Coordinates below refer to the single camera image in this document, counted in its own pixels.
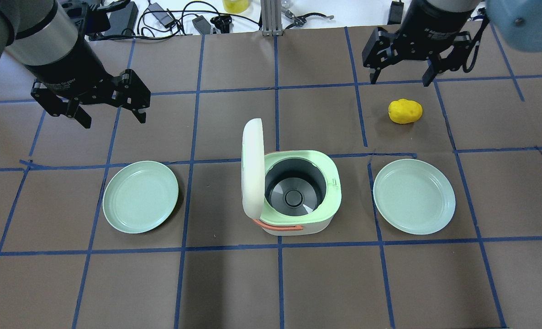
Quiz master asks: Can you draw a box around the black power adapter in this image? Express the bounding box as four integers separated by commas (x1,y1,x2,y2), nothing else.
192,16,213,35

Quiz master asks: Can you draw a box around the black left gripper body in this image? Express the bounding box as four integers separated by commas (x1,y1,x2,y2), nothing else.
24,39,123,107

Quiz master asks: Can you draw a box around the white rice cooker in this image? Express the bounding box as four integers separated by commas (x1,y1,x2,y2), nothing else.
240,118,342,237

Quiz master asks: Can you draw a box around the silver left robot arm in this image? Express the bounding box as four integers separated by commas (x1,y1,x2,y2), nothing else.
0,0,151,128

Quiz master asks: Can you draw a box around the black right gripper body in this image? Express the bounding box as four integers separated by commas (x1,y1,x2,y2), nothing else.
385,0,474,62

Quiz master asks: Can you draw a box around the yellow potato toy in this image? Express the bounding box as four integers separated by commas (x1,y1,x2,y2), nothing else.
388,99,424,124

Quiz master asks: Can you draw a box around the green plate near right arm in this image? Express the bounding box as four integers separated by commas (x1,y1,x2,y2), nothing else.
373,159,456,235

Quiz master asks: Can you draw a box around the green plate near left arm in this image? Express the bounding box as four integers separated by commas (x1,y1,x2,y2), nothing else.
102,160,179,234

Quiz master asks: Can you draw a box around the aluminium frame post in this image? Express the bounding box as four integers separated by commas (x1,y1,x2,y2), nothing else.
260,0,284,36

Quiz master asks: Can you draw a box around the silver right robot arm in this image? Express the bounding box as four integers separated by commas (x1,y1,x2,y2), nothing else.
26,0,542,128

